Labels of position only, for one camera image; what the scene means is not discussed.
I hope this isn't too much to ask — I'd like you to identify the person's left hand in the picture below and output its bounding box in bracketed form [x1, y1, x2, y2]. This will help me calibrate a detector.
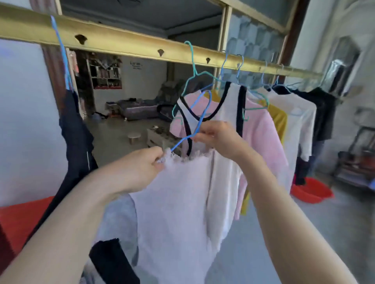
[98, 146, 165, 197]

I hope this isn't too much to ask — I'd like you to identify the person's right hand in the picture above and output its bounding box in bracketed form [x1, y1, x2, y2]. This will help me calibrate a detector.
[192, 120, 259, 165]

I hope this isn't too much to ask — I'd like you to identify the pink t-shirt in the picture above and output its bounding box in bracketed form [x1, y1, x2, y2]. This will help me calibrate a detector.
[170, 91, 291, 220]

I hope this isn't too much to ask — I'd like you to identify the white lace blouse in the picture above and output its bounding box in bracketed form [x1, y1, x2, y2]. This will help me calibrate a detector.
[93, 147, 244, 284]

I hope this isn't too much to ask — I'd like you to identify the mustard yellow t-shirt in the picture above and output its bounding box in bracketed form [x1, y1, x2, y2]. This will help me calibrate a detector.
[204, 91, 289, 216]

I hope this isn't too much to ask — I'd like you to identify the black t-shirt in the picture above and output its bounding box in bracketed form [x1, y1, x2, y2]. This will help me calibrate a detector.
[25, 89, 99, 246]

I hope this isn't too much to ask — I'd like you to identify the sheer white lace-collar shirt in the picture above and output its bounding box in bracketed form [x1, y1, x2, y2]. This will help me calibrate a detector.
[255, 87, 302, 195]

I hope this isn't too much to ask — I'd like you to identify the teal wire hanger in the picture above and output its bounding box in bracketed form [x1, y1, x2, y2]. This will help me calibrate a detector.
[171, 41, 270, 122]

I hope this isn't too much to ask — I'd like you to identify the gold clothes rail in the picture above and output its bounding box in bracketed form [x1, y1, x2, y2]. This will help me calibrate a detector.
[0, 4, 323, 80]

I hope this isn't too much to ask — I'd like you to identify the person's right forearm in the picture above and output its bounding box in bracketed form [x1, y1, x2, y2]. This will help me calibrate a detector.
[240, 152, 358, 284]

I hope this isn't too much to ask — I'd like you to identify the person's left forearm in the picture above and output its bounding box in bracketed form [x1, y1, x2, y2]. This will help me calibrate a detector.
[0, 174, 127, 284]

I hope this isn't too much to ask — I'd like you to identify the white low cabinet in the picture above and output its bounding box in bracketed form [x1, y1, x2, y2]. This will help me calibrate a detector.
[146, 126, 182, 156]

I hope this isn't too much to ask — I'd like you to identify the grey sofa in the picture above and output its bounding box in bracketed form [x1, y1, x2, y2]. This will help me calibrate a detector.
[117, 82, 188, 121]

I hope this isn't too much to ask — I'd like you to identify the red plastic basin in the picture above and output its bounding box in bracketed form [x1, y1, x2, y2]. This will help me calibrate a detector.
[290, 177, 334, 204]

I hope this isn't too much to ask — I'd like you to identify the gold framed glass door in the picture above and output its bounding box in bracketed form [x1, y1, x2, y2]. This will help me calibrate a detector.
[205, 0, 299, 88]

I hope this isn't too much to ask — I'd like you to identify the wooden chair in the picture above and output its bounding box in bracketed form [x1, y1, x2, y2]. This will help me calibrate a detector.
[334, 126, 375, 191]

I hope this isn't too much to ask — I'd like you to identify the indoor wall shelf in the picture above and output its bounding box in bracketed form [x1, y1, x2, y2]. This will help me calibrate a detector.
[87, 52, 123, 90]

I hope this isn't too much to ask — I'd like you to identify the brown door frame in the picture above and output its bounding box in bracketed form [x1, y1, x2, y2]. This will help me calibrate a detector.
[29, 0, 311, 117]

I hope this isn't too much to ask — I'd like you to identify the white ornate arch frame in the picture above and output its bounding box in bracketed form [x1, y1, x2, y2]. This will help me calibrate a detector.
[288, 0, 375, 100]

